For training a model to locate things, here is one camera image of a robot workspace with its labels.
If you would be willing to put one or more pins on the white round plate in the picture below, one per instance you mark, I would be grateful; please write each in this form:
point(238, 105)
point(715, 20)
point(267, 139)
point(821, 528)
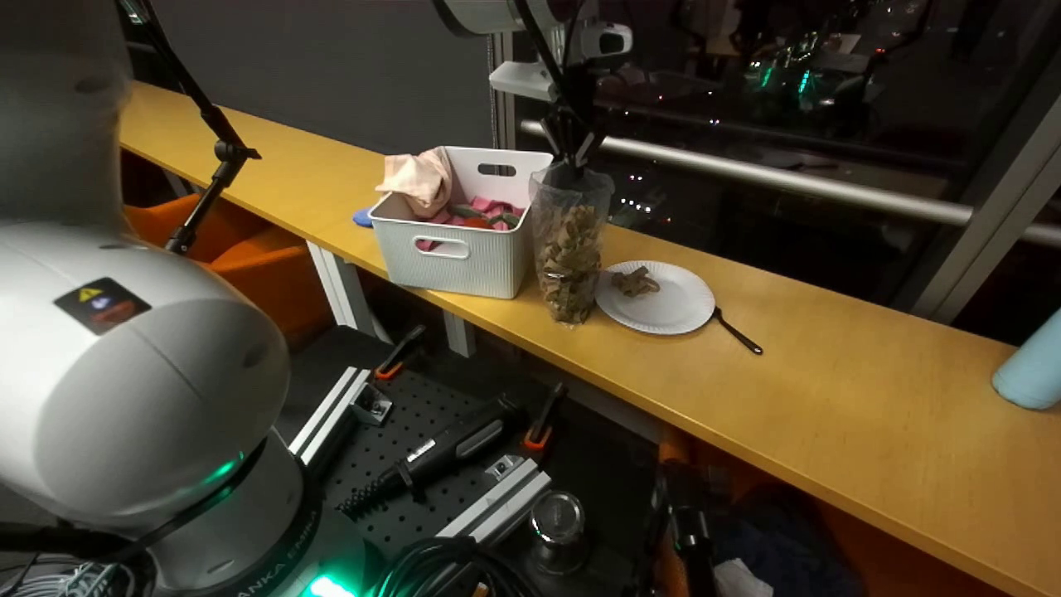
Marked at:
point(667, 310)

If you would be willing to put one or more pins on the pink cloth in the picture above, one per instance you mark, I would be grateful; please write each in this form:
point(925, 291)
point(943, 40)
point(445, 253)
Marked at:
point(477, 211)

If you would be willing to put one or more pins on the aluminium extrusion rail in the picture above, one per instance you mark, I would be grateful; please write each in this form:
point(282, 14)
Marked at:
point(499, 500)
point(331, 411)

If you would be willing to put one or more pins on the white plastic storage bin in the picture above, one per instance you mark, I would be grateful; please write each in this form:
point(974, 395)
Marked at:
point(464, 259)

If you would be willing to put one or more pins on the large orange chair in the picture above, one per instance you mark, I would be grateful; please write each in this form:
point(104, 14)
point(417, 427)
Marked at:
point(267, 287)

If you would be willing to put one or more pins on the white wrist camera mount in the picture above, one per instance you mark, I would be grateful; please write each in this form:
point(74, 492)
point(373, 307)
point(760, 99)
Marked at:
point(519, 82)

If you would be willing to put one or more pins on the glass jar with snacks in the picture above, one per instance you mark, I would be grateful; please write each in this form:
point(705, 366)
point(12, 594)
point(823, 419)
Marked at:
point(571, 259)

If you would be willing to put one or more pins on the white table leg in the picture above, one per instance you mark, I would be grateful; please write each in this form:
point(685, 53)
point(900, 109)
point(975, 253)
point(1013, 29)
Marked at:
point(347, 294)

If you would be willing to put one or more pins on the small metal cup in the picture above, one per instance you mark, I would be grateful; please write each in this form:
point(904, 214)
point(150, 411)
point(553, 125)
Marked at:
point(555, 518)

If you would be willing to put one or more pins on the metal window railing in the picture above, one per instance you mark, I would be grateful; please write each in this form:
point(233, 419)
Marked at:
point(796, 179)

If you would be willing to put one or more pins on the grey slanted window post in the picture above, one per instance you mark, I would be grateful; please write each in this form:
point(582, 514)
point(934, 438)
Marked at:
point(982, 220)

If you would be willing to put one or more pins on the peach cloth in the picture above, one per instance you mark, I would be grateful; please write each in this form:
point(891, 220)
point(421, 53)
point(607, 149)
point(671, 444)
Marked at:
point(419, 177)

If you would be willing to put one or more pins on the black utensil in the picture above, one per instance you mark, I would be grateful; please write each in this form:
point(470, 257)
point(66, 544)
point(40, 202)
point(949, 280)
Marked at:
point(737, 331)

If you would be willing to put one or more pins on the light blue cup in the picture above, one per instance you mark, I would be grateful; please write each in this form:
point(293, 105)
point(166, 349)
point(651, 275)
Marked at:
point(1032, 370)

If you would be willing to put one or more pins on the black camera stand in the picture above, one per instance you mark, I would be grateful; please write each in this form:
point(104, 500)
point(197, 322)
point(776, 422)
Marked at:
point(226, 152)

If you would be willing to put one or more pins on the black hand tool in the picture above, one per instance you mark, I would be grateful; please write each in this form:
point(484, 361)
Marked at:
point(434, 455)

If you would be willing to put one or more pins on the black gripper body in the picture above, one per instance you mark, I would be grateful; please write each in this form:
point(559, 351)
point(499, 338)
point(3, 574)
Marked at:
point(571, 118)

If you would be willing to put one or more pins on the small blue object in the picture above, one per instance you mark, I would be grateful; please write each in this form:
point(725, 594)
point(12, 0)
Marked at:
point(362, 220)

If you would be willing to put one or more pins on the black perforated breadboard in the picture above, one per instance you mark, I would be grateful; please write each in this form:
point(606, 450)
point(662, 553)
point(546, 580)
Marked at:
point(400, 434)

